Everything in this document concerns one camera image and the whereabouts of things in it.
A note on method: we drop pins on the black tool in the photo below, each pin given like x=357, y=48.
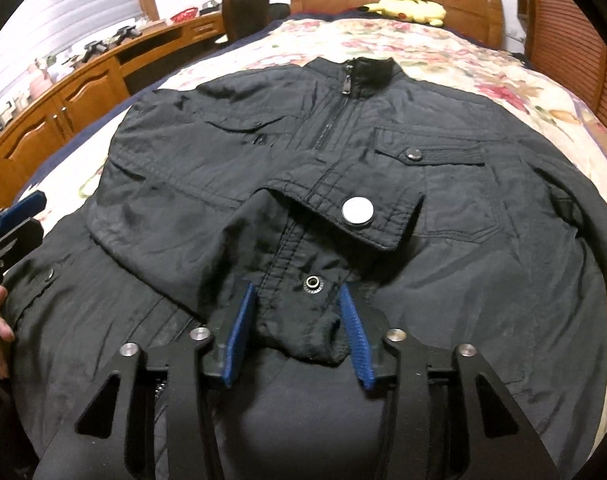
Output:
x=126, y=31
x=94, y=49

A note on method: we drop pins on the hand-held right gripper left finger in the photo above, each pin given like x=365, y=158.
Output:
x=238, y=330

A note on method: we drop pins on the yellow plush toy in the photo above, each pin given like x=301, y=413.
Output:
x=408, y=7

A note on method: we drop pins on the long wooden desk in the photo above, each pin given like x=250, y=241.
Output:
x=83, y=90

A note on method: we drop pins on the row of small desk bottles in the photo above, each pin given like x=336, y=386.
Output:
x=33, y=80

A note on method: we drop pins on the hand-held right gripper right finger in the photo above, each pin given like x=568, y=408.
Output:
x=353, y=330

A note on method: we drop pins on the red basket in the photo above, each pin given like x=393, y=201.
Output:
x=183, y=14

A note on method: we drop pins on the floral blanket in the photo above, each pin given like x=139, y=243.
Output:
x=433, y=55

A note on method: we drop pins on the black jacket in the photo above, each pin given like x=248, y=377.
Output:
x=183, y=185

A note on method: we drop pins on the grey box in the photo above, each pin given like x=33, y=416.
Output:
x=208, y=7

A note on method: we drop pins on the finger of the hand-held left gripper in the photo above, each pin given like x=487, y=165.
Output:
x=21, y=210
x=11, y=245

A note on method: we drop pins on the dark wooden chair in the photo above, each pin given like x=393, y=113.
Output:
x=243, y=5

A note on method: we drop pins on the window blind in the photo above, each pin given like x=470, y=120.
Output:
x=58, y=10

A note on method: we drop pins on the louvered wooden wardrobe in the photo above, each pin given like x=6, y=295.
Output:
x=573, y=35

